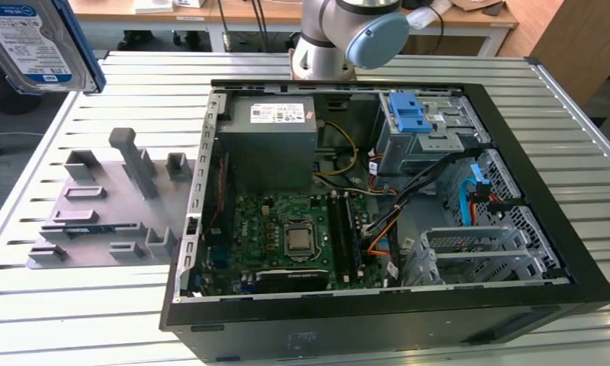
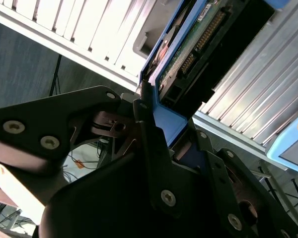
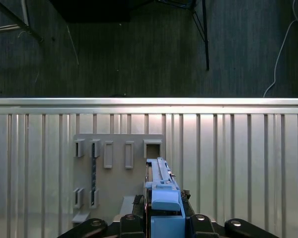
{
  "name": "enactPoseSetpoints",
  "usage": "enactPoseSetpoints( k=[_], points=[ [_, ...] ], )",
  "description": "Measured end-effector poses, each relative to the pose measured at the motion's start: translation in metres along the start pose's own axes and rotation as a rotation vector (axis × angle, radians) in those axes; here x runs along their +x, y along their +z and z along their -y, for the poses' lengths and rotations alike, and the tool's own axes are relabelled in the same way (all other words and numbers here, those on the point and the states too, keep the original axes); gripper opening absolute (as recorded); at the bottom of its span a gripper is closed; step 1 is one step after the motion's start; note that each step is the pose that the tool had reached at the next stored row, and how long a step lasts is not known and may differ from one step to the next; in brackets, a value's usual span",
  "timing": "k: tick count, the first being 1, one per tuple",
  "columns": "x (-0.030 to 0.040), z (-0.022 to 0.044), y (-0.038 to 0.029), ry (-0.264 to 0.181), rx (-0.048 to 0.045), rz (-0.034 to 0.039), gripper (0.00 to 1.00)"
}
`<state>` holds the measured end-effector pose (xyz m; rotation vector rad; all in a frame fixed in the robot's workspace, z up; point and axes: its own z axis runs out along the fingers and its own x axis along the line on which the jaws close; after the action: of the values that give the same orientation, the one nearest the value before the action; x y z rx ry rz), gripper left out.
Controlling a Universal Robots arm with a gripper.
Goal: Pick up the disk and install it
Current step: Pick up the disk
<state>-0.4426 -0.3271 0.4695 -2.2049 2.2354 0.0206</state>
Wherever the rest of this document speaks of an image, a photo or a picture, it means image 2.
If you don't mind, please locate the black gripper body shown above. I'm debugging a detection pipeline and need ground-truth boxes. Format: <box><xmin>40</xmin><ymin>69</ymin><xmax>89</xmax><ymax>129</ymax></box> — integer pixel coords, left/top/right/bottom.
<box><xmin>39</xmin><ymin>151</ymin><xmax>226</xmax><ymax>238</ymax></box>

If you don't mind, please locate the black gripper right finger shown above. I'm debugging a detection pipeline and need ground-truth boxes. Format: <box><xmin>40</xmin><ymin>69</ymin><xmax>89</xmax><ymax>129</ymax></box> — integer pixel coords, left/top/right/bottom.
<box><xmin>175</xmin><ymin>121</ymin><xmax>298</xmax><ymax>238</ymax></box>

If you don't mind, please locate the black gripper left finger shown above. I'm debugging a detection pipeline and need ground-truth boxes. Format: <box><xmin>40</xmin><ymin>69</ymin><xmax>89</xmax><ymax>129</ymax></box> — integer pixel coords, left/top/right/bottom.
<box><xmin>0</xmin><ymin>81</ymin><xmax>187</xmax><ymax>219</ymax></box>

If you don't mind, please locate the hard disk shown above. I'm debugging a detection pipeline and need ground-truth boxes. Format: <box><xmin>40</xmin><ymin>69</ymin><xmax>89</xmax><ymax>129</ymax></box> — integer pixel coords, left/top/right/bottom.
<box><xmin>138</xmin><ymin>0</ymin><xmax>276</xmax><ymax>149</ymax></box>

